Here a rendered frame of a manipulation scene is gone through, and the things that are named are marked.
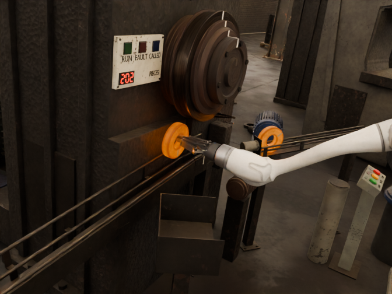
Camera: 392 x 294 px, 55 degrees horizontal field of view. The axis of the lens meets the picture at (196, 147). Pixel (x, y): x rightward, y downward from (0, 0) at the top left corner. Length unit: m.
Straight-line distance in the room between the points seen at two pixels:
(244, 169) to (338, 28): 3.04
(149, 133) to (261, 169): 0.47
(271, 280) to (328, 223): 0.46
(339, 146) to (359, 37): 2.86
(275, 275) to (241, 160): 1.03
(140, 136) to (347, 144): 0.75
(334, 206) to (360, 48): 2.24
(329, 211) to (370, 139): 0.97
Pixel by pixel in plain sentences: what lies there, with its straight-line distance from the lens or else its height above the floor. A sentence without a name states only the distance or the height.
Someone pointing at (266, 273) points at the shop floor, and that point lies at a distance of 2.29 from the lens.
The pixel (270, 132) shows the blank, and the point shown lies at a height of 0.75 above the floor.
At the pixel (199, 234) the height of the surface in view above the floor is 0.60.
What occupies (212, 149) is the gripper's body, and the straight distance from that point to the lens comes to 1.47.
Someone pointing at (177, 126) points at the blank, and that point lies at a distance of 1.54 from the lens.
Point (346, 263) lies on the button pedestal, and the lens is 2.49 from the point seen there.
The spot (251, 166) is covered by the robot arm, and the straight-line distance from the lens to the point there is 1.40.
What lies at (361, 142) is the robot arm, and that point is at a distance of 1.40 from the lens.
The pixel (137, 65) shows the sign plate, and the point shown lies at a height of 1.14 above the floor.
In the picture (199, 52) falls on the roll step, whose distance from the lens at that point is 1.49.
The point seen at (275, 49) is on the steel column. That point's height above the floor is 0.25.
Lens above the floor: 1.41
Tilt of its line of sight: 22 degrees down
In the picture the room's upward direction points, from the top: 7 degrees clockwise
